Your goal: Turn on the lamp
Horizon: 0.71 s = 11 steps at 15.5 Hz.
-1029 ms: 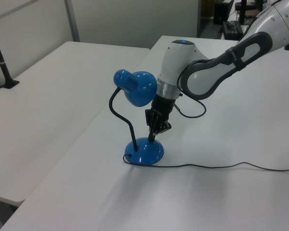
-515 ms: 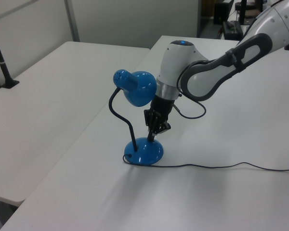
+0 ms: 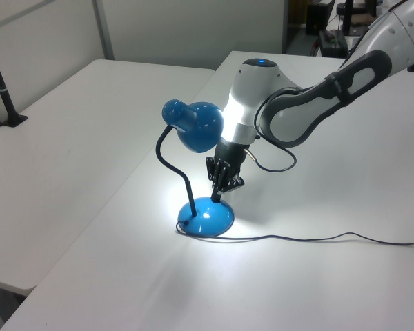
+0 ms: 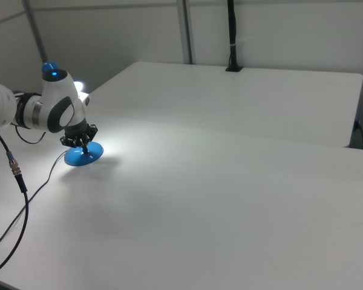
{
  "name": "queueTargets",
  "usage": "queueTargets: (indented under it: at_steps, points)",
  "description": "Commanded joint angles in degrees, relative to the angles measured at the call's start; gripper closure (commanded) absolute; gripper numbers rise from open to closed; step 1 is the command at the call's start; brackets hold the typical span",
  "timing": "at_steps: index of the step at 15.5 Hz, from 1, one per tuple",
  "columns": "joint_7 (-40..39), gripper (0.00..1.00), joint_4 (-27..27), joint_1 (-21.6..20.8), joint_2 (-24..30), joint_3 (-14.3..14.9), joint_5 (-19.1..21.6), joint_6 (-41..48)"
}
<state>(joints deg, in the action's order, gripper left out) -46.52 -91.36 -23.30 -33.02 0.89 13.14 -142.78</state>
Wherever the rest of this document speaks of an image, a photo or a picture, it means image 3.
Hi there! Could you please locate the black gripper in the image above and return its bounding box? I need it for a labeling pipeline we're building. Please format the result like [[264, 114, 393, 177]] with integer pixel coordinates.
[[206, 139, 249, 204]]

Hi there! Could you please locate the blue gooseneck desk lamp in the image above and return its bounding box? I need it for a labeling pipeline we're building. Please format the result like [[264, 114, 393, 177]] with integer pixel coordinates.
[[161, 99, 235, 238]]

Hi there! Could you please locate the white side table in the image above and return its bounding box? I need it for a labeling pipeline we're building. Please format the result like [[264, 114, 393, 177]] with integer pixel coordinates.
[[0, 59, 217, 296]]

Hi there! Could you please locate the black device with green parts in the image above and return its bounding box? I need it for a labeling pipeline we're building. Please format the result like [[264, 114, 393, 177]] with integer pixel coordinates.
[[317, 28, 350, 58]]

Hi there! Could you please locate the black monitor stand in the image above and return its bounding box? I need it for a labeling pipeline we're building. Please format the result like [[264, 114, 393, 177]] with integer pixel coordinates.
[[340, 0, 355, 36]]

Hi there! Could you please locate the black pole with clamp base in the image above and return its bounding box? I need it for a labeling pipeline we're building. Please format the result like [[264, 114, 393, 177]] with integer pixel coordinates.
[[0, 30, 29, 129]]

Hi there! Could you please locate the black lamp power cord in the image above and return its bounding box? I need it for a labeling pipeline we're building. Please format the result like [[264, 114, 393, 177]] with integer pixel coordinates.
[[175, 220, 414, 247]]

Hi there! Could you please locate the grey metal partition post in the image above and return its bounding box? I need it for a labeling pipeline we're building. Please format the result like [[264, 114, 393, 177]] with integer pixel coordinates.
[[92, 0, 116, 61]]

